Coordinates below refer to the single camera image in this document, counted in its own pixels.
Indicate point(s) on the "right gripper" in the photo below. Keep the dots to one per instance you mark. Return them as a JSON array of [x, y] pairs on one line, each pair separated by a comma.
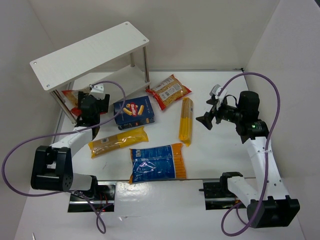
[[215, 111]]

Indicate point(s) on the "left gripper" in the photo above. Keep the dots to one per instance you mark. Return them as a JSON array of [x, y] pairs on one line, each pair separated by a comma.
[[81, 97]]

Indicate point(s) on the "red fusilli pasta bag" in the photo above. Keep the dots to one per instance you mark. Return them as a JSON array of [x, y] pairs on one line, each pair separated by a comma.
[[72, 97]]

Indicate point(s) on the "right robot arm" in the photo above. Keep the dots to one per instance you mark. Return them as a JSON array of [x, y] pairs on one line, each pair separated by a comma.
[[270, 205]]

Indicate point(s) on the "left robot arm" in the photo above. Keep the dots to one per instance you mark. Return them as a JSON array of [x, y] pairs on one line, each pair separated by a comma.
[[52, 167]]

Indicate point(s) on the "red macaroni bag near shelf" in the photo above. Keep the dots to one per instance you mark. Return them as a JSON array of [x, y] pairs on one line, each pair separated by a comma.
[[168, 91]]

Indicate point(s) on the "blue Barilla pasta box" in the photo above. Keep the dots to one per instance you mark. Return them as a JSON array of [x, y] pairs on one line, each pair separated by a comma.
[[133, 113]]

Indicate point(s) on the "white two-tier shelf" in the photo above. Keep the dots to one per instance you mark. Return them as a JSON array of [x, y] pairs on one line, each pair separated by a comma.
[[79, 61]]

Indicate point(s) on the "blue and orange pasta bag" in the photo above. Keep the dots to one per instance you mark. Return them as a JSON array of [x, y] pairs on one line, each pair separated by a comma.
[[160, 163]]

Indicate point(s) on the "yellow spaghetti pack right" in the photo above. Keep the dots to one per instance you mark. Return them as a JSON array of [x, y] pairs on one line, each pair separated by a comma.
[[186, 121]]

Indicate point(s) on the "yellow spaghetti pack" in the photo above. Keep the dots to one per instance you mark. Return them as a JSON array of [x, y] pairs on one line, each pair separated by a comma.
[[122, 140], [186, 121]]

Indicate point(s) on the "yellow spaghetti pack left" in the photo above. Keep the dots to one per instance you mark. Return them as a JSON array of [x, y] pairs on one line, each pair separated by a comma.
[[122, 140]]

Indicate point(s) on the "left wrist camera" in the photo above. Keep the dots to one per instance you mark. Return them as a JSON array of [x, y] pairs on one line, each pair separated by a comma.
[[97, 91]]

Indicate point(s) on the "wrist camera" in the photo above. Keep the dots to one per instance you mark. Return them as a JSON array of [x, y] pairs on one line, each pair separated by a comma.
[[218, 94], [97, 91]]

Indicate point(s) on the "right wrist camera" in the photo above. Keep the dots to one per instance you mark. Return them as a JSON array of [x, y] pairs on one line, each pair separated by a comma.
[[218, 94]]

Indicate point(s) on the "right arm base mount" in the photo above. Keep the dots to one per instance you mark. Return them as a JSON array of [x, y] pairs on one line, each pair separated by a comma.
[[215, 197]]

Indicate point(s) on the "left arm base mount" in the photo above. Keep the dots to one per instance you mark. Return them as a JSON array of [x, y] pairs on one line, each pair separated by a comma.
[[103, 200]]

